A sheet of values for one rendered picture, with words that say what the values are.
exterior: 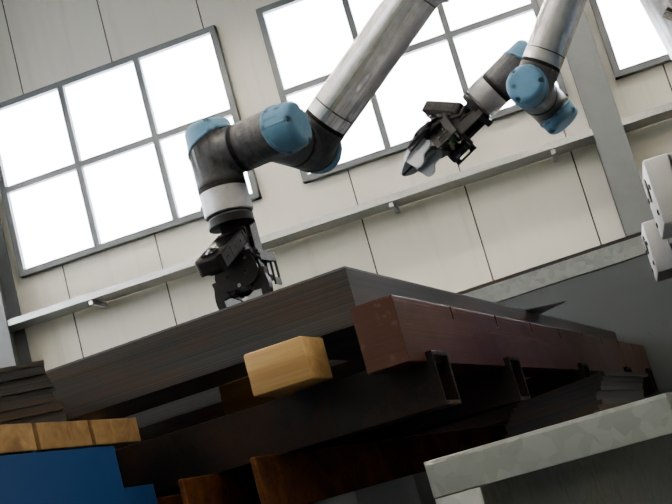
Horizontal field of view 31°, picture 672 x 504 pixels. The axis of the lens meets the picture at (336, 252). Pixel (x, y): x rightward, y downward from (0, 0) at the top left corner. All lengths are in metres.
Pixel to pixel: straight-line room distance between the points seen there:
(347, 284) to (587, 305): 1.59
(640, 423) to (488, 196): 10.22
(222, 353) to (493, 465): 0.30
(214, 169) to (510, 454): 0.97
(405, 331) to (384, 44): 0.89
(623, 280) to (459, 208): 8.56
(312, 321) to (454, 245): 10.02
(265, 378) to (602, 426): 0.30
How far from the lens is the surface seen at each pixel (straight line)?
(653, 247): 2.13
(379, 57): 1.89
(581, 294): 2.66
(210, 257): 1.74
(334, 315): 1.10
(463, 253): 11.10
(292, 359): 1.07
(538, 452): 0.98
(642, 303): 2.64
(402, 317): 1.06
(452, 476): 0.99
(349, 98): 1.90
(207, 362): 1.15
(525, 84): 2.28
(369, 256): 11.25
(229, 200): 1.82
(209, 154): 1.84
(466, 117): 2.47
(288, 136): 1.79
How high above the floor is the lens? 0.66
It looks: 12 degrees up
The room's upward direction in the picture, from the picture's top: 16 degrees counter-clockwise
